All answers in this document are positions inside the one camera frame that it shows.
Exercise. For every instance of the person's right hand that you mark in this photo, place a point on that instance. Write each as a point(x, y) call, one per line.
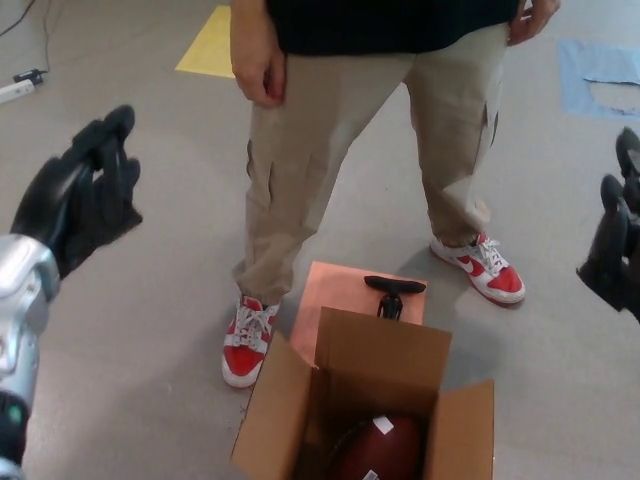
point(255, 75)

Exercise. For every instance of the person's left hand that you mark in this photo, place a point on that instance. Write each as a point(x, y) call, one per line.
point(530, 20)

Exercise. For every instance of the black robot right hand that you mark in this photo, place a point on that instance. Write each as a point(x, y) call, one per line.
point(620, 250)

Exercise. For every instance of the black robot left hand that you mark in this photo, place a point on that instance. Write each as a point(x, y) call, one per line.
point(75, 200)

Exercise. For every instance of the brown junior football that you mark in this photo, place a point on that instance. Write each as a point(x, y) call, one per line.
point(380, 455)

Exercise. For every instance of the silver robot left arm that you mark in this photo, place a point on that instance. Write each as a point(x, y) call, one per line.
point(20, 300)

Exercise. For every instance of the person's right forearm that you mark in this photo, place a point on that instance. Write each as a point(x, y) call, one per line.
point(250, 20)

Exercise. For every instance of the yellow floor patch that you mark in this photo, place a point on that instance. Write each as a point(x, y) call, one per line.
point(210, 47)

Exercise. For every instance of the torn blue sheet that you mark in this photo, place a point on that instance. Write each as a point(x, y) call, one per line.
point(575, 80)

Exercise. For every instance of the white power strip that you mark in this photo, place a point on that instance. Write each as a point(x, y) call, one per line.
point(15, 92)

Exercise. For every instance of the black power adapter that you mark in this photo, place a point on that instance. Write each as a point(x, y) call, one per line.
point(30, 76)

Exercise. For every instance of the red white left sneaker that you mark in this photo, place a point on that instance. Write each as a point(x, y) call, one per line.
point(490, 275)

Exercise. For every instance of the red white sneaker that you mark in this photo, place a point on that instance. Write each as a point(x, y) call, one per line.
point(490, 275)
point(245, 355)

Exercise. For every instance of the black shirt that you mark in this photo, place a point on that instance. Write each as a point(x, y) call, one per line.
point(390, 25)

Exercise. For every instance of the copper coloured flat sheet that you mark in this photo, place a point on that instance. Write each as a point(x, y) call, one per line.
point(330, 290)

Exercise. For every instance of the red white right sneaker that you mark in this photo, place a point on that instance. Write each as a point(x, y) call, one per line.
point(245, 355)

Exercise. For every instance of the open cardboard box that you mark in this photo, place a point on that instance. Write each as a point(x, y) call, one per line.
point(280, 415)

